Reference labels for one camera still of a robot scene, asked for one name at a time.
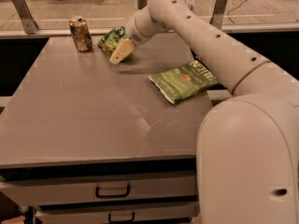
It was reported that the left metal glass bracket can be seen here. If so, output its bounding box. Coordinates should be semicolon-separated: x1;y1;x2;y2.
11;0;39;35

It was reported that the orange soda can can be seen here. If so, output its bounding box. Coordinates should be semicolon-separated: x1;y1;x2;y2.
69;16;93;52

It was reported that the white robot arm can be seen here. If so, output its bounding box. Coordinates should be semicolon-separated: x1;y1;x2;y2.
112;0;299;224

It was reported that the drawer with handle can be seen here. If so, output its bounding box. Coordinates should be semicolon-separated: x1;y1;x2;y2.
36;202;199;224
0;172;197;206

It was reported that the black floor cable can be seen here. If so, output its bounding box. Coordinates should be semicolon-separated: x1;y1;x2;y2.
226;0;265;25

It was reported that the lower drawer with handle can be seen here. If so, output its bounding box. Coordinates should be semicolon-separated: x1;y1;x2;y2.
36;202;199;224

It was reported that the green Kettle chip bag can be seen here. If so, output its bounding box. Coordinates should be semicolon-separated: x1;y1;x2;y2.
149;60;220;105

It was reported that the green rice chip bag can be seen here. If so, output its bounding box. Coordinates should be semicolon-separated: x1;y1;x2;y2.
97;26;126;58

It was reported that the right metal glass bracket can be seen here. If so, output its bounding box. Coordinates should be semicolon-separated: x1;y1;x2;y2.
210;0;228;29

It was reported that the upper drawer with handle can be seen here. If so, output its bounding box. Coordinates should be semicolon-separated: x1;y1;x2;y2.
0;172;197;206

